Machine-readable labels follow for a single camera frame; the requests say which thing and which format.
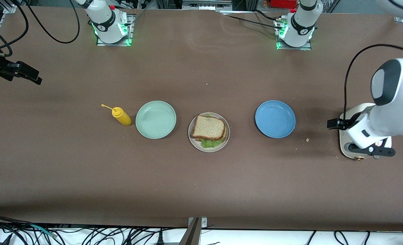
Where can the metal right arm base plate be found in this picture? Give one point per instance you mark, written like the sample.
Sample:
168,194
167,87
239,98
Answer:
130,34

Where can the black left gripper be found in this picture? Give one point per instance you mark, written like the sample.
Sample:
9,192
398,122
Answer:
345,124

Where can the grey metal box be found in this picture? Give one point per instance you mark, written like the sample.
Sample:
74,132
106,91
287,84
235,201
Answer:
206,5

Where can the pale green round plate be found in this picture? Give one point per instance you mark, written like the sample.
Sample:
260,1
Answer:
155,119

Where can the yellow mustard squeeze bottle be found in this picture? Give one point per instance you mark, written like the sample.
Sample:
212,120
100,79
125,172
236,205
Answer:
123,118

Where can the blue round plate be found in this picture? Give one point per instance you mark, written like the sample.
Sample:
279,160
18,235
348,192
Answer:
275,119

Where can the white two-slot toaster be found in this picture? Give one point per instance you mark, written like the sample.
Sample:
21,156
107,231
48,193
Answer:
345,149

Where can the metal mounting bracket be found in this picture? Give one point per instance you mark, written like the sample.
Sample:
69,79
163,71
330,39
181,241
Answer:
194,234

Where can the red box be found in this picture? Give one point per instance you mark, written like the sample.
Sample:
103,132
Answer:
283,3

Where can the black power plug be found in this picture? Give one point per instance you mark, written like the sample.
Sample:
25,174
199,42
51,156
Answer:
160,240

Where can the green lettuce leaf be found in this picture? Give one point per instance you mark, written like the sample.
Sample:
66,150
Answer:
210,143

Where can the beige round plate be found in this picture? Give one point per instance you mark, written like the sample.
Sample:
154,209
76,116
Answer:
196,144

